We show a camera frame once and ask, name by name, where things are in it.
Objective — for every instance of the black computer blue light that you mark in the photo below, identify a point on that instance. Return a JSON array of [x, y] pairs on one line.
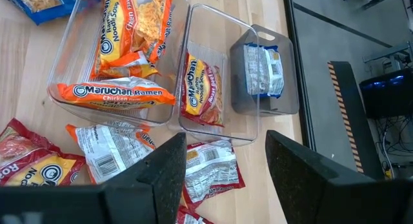
[[387, 98]]

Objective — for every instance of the black aluminium table frame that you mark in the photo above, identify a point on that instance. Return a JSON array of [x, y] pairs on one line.
[[298, 72]]

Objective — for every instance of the hazard-striped black floor mat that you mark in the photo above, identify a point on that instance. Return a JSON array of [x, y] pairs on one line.
[[364, 120]]

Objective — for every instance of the smoky grey plastic bin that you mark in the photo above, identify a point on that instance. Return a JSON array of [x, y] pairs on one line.
[[287, 72]]

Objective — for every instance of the clear plastic bin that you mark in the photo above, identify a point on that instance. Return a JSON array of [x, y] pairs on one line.
[[238, 88], [80, 56]]

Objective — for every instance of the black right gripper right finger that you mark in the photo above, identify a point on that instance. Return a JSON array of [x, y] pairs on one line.
[[306, 191]]

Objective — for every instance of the orange Maruchan ramen pack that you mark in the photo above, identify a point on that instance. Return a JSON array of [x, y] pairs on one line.
[[129, 30], [113, 93], [106, 153]]

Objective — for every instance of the blue Maruchan ramen pack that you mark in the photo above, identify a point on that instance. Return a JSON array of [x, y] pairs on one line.
[[38, 7], [263, 70]]

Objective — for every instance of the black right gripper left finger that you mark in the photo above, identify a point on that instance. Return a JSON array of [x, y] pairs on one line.
[[145, 201]]

